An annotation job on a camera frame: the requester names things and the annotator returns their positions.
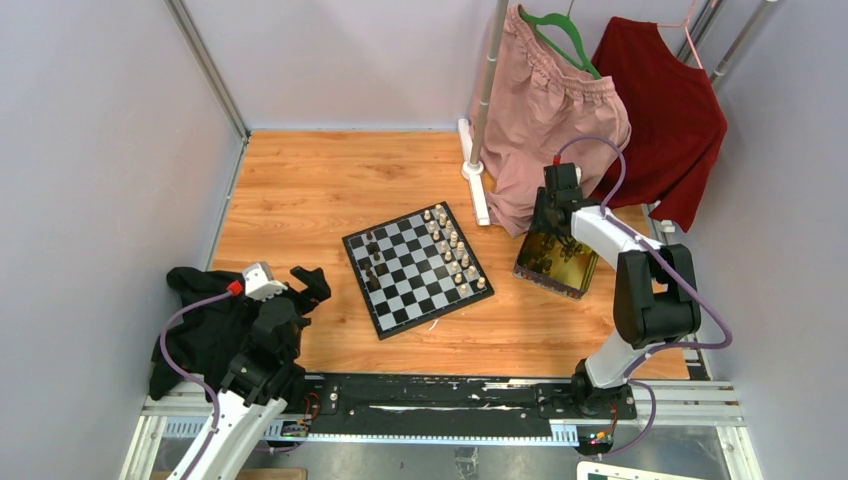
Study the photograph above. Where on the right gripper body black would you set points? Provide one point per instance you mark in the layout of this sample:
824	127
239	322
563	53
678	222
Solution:
542	218

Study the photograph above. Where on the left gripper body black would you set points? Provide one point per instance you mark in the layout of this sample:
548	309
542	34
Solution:
293	350

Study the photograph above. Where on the dark chess piece cluster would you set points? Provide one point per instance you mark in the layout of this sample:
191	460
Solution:
374	266

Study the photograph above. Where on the yellow transparent piece tray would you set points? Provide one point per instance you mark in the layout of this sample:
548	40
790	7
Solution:
558	264

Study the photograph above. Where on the black white chess board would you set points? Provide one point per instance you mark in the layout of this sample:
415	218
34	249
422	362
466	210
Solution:
403	301

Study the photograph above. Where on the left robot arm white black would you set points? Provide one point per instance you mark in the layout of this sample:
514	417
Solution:
262	379

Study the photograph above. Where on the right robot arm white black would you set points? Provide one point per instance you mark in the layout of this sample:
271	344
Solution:
653	303

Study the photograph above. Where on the dark chess pieces in tray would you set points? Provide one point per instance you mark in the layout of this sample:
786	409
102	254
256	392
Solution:
554	249

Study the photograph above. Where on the row of light chess pieces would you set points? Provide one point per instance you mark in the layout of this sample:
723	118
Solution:
448	257

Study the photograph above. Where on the black cloth heap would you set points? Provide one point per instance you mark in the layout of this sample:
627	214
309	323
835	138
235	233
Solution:
207	338

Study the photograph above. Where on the pink hanging shorts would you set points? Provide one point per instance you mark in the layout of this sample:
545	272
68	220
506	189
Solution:
541	106

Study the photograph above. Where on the white clothes rack stand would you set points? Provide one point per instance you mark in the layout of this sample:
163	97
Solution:
472	131

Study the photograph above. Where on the dark red hanging shirt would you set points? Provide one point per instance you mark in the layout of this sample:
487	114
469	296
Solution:
677	125

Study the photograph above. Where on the pink clothes hanger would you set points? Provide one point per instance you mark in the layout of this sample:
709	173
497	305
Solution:
684	25

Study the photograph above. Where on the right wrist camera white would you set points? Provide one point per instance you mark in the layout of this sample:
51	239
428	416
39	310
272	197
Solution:
564	175

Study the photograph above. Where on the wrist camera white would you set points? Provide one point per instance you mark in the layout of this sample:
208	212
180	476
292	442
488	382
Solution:
564	175
257	283

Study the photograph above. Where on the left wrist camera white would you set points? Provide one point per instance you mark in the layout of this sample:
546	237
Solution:
257	283

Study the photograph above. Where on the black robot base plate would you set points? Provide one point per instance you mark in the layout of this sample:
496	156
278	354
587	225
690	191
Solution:
459	410

